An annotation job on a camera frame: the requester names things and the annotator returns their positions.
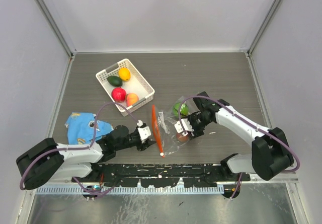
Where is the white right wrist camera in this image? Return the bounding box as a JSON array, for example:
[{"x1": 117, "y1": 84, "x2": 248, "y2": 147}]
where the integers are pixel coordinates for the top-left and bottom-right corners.
[{"x1": 174, "y1": 118, "x2": 194, "y2": 136}]

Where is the clear zip top bag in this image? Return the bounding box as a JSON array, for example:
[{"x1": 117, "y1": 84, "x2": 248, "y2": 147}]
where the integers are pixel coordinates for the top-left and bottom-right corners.
[{"x1": 151, "y1": 96, "x2": 197, "y2": 158}]

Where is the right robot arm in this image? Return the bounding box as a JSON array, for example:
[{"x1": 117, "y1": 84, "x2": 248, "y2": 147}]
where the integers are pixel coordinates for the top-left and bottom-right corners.
[{"x1": 178, "y1": 92, "x2": 298, "y2": 181}]

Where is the blue patterned cloth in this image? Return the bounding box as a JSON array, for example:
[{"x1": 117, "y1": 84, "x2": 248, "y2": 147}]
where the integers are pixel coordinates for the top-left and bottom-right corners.
[{"x1": 65, "y1": 112, "x2": 113, "y2": 145}]

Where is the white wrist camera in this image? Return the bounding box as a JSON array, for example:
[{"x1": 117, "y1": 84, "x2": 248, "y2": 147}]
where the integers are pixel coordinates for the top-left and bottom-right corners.
[
  {"x1": 137, "y1": 120, "x2": 152, "y2": 143},
  {"x1": 174, "y1": 118, "x2": 194, "y2": 136}
]

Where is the fake brown passion fruit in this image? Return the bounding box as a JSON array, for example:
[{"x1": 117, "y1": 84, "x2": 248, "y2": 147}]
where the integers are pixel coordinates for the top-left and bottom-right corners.
[{"x1": 176, "y1": 133, "x2": 189, "y2": 142}]

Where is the fake dark green vegetable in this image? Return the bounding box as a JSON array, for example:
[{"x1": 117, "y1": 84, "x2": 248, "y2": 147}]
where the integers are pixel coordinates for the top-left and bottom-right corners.
[{"x1": 107, "y1": 76, "x2": 123, "y2": 87}]

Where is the fake yellow lemon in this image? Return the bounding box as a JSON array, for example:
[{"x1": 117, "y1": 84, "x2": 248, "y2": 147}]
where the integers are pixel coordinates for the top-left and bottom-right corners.
[{"x1": 118, "y1": 67, "x2": 131, "y2": 82}]

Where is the blue slotted cable duct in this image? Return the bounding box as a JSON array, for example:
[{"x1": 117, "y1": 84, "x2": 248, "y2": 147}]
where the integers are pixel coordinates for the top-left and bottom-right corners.
[{"x1": 36, "y1": 184, "x2": 224, "y2": 195}]

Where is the fake red apple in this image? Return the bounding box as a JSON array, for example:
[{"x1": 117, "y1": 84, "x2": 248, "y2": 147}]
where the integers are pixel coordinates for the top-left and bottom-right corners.
[{"x1": 111, "y1": 87, "x2": 127, "y2": 103}]

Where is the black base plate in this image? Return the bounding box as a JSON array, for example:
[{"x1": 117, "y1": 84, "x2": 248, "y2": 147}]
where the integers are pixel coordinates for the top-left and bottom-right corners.
[{"x1": 78, "y1": 164, "x2": 238, "y2": 188}]

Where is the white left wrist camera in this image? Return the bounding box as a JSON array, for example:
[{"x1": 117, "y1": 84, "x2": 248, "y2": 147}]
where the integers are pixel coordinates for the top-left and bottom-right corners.
[{"x1": 137, "y1": 120, "x2": 152, "y2": 143}]

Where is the fake green watermelon piece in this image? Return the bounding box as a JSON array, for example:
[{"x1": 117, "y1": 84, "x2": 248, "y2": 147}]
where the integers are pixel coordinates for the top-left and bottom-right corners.
[{"x1": 172, "y1": 102, "x2": 189, "y2": 117}]

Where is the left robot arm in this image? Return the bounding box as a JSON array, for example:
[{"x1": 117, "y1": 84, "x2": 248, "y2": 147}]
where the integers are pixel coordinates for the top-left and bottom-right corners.
[{"x1": 16, "y1": 124, "x2": 155, "y2": 190}]

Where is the fake peach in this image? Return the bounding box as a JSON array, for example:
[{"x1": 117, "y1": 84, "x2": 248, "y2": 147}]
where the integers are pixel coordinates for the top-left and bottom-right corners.
[{"x1": 125, "y1": 93, "x2": 139, "y2": 107}]

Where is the white perforated plastic basket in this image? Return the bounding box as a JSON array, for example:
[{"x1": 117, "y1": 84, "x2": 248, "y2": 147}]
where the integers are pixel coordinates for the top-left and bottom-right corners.
[{"x1": 96, "y1": 58, "x2": 155, "y2": 113}]

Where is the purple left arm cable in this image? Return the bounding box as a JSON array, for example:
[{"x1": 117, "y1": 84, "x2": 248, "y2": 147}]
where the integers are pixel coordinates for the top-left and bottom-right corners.
[{"x1": 19, "y1": 102, "x2": 143, "y2": 200}]

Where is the aluminium frame rail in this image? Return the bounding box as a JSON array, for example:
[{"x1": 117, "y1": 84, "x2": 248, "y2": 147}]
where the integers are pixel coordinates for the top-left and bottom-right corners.
[{"x1": 250, "y1": 172, "x2": 299, "y2": 183}]

